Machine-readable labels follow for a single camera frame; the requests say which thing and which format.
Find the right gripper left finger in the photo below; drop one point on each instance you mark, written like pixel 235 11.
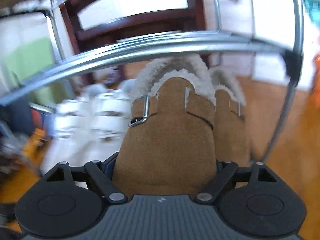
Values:
pixel 100 180

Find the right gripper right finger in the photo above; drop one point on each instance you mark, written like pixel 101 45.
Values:
pixel 220 184

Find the brown suede fur clog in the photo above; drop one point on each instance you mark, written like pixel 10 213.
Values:
pixel 230 128
pixel 169 147

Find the white chunky sneaker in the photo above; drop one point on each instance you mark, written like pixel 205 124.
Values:
pixel 90 127

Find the orange and white bag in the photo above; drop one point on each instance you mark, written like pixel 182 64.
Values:
pixel 316 78

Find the metal shoe rack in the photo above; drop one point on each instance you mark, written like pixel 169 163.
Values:
pixel 161 45

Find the dark wooden table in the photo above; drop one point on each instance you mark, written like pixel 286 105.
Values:
pixel 191 18

